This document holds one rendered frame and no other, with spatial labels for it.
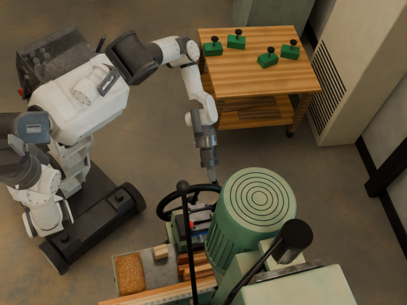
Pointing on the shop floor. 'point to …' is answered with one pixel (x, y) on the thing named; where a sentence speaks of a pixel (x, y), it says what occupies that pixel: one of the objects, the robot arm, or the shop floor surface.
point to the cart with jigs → (255, 75)
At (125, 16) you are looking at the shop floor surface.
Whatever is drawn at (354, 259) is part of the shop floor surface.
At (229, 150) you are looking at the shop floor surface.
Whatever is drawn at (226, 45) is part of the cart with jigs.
